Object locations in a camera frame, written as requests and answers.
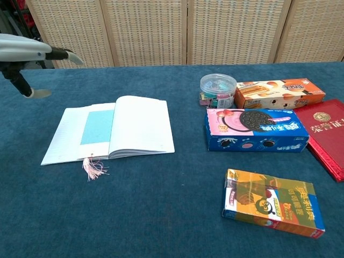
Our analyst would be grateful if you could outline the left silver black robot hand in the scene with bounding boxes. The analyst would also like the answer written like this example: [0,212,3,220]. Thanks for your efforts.
[0,33,84,99]

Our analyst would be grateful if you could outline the teal cream bookmark pink tassel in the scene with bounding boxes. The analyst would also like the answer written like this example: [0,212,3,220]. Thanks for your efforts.
[77,109,116,182]

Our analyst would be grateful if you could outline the open white lined notebook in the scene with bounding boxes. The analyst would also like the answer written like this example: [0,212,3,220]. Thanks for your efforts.
[40,95,176,166]

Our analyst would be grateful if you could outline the black tripod stand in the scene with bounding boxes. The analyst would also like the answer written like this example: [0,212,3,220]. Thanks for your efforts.
[10,0,48,68]

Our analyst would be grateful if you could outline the woven wooden folding screen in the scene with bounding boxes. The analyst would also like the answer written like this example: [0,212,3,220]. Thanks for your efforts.
[25,0,344,69]

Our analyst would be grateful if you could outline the dark blue table mat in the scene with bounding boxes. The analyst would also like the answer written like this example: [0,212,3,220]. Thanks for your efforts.
[0,61,344,258]

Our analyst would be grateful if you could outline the clear round jar of clips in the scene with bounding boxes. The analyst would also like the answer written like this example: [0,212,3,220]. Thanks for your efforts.
[199,73,238,110]

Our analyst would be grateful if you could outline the blue pink Oreo box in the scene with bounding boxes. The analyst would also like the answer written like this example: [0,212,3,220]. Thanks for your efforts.
[204,107,310,153]

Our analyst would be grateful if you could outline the orange wafer biscuit box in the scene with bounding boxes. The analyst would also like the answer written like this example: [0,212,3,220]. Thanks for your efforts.
[233,78,327,110]

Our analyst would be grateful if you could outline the yellow blue cocoa cookie box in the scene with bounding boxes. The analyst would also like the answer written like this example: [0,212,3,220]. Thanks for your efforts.
[221,168,326,239]

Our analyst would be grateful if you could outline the red certificate folder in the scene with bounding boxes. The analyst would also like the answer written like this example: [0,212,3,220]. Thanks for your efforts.
[292,98,344,183]

